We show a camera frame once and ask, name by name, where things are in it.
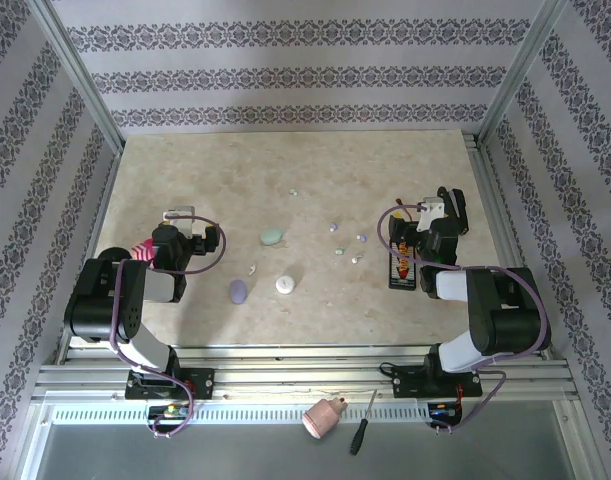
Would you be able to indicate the white round earbud charging case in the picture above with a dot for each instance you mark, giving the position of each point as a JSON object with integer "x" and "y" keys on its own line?
{"x": 285, "y": 284}

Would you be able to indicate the purple earbud charging case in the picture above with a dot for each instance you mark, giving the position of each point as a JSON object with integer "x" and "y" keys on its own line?
{"x": 238, "y": 291}

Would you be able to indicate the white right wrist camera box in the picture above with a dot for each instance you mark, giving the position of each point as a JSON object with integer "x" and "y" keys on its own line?
{"x": 429, "y": 217}

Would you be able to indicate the small green circuit board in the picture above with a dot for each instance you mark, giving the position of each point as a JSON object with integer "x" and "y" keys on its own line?
{"x": 171, "y": 411}

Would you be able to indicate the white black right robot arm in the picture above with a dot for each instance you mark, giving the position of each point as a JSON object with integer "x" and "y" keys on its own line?
{"x": 510, "y": 320}

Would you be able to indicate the black stapler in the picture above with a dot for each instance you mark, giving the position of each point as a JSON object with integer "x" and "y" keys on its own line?
{"x": 459, "y": 200}

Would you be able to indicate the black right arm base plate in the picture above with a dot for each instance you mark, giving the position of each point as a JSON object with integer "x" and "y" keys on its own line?
{"x": 410, "y": 385}

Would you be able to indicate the green earbud charging case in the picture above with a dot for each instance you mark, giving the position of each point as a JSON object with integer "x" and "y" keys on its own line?
{"x": 271, "y": 237}

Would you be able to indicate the small blue circuit board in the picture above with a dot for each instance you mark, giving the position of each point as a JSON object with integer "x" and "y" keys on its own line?
{"x": 442, "y": 411}

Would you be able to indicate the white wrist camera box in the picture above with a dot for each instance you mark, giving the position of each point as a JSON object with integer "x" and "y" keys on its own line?
{"x": 429, "y": 217}
{"x": 187, "y": 225}

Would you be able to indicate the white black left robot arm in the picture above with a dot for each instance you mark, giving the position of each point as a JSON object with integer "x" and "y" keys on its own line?
{"x": 100, "y": 300}

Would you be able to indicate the aluminium rail bed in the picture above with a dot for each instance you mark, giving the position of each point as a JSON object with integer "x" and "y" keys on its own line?
{"x": 295, "y": 375}

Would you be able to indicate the pink drill chuck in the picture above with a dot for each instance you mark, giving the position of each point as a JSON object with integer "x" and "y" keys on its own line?
{"x": 320, "y": 417}

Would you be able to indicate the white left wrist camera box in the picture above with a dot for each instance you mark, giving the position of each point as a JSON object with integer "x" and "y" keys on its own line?
{"x": 187, "y": 225}

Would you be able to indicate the black card with red-yellow print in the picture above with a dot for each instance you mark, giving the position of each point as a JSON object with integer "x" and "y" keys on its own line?
{"x": 402, "y": 272}

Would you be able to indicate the pink doll with black hair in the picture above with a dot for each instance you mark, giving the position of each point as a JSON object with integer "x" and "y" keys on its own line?
{"x": 144, "y": 250}

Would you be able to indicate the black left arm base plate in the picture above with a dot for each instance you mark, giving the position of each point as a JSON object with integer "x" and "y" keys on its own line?
{"x": 202, "y": 382}

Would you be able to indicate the aluminium side rail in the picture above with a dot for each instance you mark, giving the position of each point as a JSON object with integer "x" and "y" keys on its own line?
{"x": 97, "y": 225}
{"x": 492, "y": 200}

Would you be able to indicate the aluminium frame post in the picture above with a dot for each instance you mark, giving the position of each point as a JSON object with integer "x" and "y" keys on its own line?
{"x": 74, "y": 65}
{"x": 527, "y": 65}

